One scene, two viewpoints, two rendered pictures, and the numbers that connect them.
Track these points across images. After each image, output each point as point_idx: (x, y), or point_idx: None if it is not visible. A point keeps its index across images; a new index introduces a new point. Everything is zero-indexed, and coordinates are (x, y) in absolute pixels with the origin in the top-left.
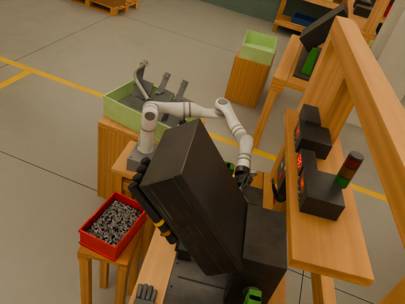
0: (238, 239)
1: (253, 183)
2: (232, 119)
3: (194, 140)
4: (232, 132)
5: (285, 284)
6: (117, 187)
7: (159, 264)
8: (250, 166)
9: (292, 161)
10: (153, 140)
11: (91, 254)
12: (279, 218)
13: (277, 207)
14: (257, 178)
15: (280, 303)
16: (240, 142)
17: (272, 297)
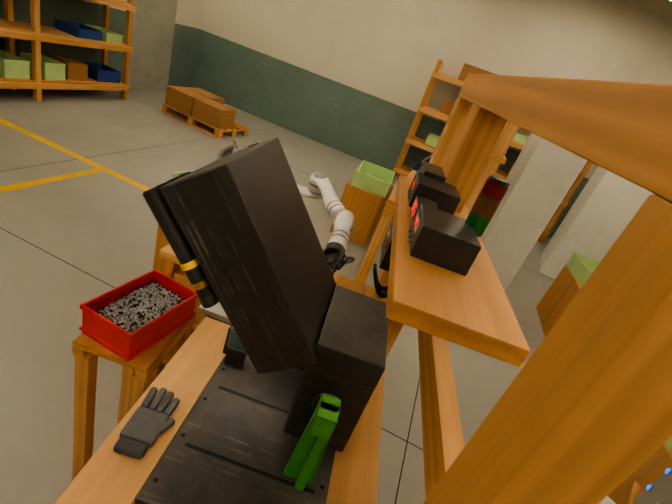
0: (314, 317)
1: None
2: (329, 194)
3: (263, 150)
4: (327, 209)
5: (381, 419)
6: None
7: (194, 367)
8: (346, 246)
9: (404, 212)
10: None
11: (95, 347)
12: (379, 307)
13: None
14: (356, 289)
15: (371, 444)
16: (336, 217)
17: (359, 434)
